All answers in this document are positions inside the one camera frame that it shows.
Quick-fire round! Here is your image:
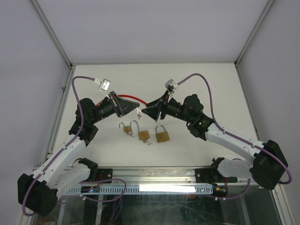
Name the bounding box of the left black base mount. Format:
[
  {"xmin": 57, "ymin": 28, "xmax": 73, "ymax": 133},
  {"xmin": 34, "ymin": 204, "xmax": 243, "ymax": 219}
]
[{"xmin": 71, "ymin": 167, "xmax": 113, "ymax": 184}]

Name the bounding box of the right aluminium frame post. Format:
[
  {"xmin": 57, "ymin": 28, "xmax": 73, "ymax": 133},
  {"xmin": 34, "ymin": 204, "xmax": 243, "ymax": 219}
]
[{"xmin": 234, "ymin": 0, "xmax": 275, "ymax": 67}]

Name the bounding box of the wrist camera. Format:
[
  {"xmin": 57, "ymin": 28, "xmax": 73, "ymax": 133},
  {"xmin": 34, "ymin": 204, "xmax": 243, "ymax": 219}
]
[
  {"xmin": 165, "ymin": 79, "xmax": 179, "ymax": 94},
  {"xmin": 94, "ymin": 78, "xmax": 111, "ymax": 96}
]

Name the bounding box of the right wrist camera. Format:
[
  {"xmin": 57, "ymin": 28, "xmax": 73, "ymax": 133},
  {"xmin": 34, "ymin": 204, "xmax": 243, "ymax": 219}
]
[{"xmin": 165, "ymin": 79, "xmax": 179, "ymax": 94}]

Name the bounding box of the red cable lock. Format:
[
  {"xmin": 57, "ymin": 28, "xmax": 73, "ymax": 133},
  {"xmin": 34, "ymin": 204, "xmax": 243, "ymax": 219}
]
[{"xmin": 119, "ymin": 94, "xmax": 147, "ymax": 105}]

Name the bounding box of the aluminium front rail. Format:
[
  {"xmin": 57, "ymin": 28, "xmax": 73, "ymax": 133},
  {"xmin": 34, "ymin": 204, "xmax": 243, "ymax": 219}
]
[{"xmin": 28, "ymin": 165, "xmax": 280, "ymax": 186}]

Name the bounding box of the left aluminium frame post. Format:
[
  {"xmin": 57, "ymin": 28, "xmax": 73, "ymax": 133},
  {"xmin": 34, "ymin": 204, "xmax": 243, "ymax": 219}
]
[{"xmin": 29, "ymin": 0, "xmax": 72, "ymax": 69}]

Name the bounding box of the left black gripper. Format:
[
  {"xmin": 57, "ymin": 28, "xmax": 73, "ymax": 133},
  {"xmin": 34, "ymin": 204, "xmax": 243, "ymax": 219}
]
[{"xmin": 90, "ymin": 91, "xmax": 140, "ymax": 124}]

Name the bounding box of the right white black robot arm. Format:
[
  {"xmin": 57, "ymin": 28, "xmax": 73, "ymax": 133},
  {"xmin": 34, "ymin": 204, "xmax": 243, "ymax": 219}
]
[{"xmin": 142, "ymin": 92, "xmax": 288, "ymax": 190}]

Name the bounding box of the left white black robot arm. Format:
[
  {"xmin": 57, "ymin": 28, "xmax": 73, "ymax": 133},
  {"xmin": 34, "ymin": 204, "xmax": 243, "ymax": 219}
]
[{"xmin": 17, "ymin": 91, "xmax": 140, "ymax": 217}]

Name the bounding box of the grey slotted cable duct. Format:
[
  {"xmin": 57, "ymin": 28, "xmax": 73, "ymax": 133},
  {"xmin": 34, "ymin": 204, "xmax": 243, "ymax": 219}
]
[{"xmin": 38, "ymin": 185, "xmax": 213, "ymax": 195}]

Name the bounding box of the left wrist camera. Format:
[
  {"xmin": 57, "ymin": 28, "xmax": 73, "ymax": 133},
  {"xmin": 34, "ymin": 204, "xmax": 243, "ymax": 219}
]
[{"xmin": 94, "ymin": 78, "xmax": 111, "ymax": 96}]

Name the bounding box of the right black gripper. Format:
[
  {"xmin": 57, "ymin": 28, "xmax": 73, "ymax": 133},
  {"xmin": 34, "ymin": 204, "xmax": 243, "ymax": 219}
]
[{"xmin": 141, "ymin": 90, "xmax": 193, "ymax": 124}]

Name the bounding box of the small brass padlock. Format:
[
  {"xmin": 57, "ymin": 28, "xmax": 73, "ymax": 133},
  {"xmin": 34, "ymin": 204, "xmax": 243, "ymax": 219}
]
[{"xmin": 119, "ymin": 122, "xmax": 134, "ymax": 138}]

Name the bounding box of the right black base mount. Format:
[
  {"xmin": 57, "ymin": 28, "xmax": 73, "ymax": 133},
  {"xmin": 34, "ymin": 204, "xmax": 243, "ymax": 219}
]
[{"xmin": 195, "ymin": 168, "xmax": 238, "ymax": 185}]

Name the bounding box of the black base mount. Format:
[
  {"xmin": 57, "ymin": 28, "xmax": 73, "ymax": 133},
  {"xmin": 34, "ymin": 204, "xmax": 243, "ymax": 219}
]
[
  {"xmin": 195, "ymin": 168, "xmax": 238, "ymax": 185},
  {"xmin": 71, "ymin": 167, "xmax": 113, "ymax": 184}
]

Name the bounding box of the aluminium frame post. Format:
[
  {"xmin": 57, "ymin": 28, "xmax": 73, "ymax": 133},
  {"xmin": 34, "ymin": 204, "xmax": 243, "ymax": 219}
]
[
  {"xmin": 234, "ymin": 0, "xmax": 275, "ymax": 67},
  {"xmin": 29, "ymin": 0, "xmax": 72, "ymax": 69}
]

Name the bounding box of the long shackle brass padlock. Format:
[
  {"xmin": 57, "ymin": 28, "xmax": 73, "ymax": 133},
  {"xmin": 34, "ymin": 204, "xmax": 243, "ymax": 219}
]
[{"xmin": 130, "ymin": 120, "xmax": 150, "ymax": 141}]

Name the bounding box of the wide brass padlock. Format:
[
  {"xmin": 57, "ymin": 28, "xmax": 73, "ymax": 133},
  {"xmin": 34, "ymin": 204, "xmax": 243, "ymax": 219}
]
[{"xmin": 155, "ymin": 125, "xmax": 170, "ymax": 143}]

